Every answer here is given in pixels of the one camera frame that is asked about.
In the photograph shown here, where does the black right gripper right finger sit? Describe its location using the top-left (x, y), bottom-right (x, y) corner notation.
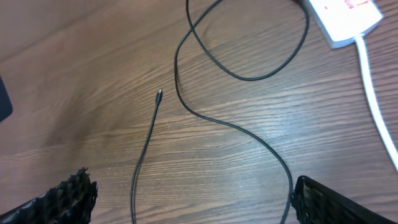
top-left (290, 175), bottom-right (395, 224)

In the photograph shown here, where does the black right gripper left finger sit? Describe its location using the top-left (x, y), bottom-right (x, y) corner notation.
top-left (1, 167), bottom-right (98, 224)

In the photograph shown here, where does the Samsung Galaxy smartphone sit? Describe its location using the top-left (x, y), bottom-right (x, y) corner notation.
top-left (0, 79), bottom-right (13, 121)

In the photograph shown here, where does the white power strip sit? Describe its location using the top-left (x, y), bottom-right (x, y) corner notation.
top-left (303, 0), bottom-right (383, 49)

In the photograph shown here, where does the black USB charging cable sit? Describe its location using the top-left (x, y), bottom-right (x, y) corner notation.
top-left (129, 0), bottom-right (310, 224)

